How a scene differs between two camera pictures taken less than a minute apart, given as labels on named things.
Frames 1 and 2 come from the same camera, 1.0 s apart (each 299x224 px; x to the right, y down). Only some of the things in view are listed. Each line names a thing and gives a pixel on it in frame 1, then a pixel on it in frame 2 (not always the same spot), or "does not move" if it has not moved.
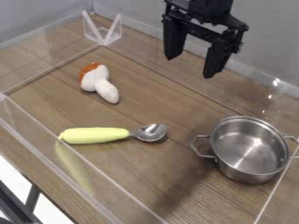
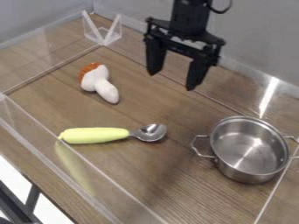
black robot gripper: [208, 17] → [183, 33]
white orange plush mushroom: [93, 80] does not move
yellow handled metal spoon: [88, 135] does not move
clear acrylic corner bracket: [104, 36] does not move
